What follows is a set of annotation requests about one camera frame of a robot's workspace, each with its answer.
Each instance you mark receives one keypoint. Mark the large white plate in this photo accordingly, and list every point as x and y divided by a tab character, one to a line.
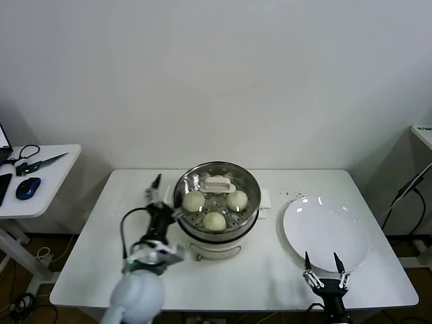
324	233

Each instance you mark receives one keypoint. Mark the steel steamer pot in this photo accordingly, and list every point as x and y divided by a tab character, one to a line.
216	249

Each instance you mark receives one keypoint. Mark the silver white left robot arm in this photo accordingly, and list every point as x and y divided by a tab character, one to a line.
138	293

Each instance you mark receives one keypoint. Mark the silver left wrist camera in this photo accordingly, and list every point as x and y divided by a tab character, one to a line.
172	256

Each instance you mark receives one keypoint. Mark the blue computer mouse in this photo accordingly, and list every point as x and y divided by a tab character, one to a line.
28	187

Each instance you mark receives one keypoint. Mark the black phone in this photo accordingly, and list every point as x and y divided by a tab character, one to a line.
4	189

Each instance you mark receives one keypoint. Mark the white side table with legs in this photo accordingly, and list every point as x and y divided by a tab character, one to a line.
57	182

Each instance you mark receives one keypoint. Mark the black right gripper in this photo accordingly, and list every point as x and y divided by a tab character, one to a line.
332	293

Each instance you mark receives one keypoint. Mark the white steamed baozi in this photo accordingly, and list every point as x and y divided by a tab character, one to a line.
214	222
194	202
216	177
238	202

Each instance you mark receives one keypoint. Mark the perforated steel steamer basket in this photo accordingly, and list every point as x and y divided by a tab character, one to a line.
216	236

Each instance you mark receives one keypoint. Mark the black laptop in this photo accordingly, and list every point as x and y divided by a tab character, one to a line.
2	138

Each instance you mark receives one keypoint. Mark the green pointed blade tool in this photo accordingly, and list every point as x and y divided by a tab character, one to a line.
40	164

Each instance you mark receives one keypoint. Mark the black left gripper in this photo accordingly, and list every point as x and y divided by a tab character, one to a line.
160	222

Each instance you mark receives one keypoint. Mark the round glass pot lid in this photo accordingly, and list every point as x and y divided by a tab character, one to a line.
219	186

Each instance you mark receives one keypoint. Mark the white table with label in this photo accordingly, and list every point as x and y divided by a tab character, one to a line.
423	135

